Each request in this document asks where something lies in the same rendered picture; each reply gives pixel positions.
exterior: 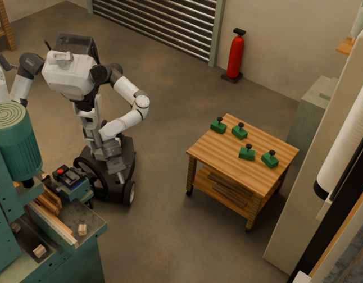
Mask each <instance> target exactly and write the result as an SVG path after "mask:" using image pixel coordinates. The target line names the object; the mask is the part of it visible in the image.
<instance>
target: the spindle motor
mask: <svg viewBox="0 0 363 283"><path fill-rule="evenodd" d="M0 152H1V155H2V157H3V160H4V162H5V164H6V167H7V169H8V172H9V174H10V176H11V179H12V181H25V180H28V179H31V178H32V177H34V176H35V175H37V174H38V173H39V172H40V170H41V169H42V166H43V161H42V157H41V155H40V151H39V148H38V144H37V140H36V138H35V135H34V131H33V127H32V125H31V121H30V118H29V114H28V111H27V109H26V108H25V107H24V106H23V105H21V104H19V103H16V102H0Z"/></svg>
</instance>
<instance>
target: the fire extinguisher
mask: <svg viewBox="0 0 363 283"><path fill-rule="evenodd" d="M233 32H234V33H236V34H238V36H236V37H235V38H234V39H233V41H232V44H231V49H230V55H229V61H228V68H227V71H226V72H225V73H223V74H222V76H221V78H222V79H224V80H226V81H228V82H231V83H233V84H235V83H236V82H237V81H238V80H240V79H241V78H242V77H243V73H241V72H239V69H240V65H241V60H242V54H243V48H244V39H243V38H242V37H241V36H243V35H244V34H245V33H246V31H244V30H242V29H239V28H235V29H234V30H233Z"/></svg>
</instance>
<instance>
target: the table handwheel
mask: <svg viewBox="0 0 363 283"><path fill-rule="evenodd" d="M78 162H82V163H84V164H85V165H87V166H88V167H89V168H90V169H91V170H92V171H93V172H94V173H92V172H90V173H89V174H88V173H87V172H86V171H85V170H84V169H83V168H82V167H81V166H80V165H79V164H78ZM73 167H76V168H81V170H82V172H86V173H87V177H88V179H89V183H90V185H92V188H91V187H90V189H91V191H93V192H94V196H95V197H96V198H99V199H106V198H107V197H108V195H109V188H108V185H107V182H106V180H105V178H104V177H103V175H102V174H101V172H100V171H99V169H98V168H97V167H96V166H95V165H94V164H93V163H91V162H90V161H89V160H87V159H85V158H83V157H76V158H75V159H74V161H73ZM96 175H97V176H96ZM97 179H99V180H100V182H101V184H102V186H103V189H104V194H99V193H98V192H97V191H96V187H95V185H94V182H95V181H97Z"/></svg>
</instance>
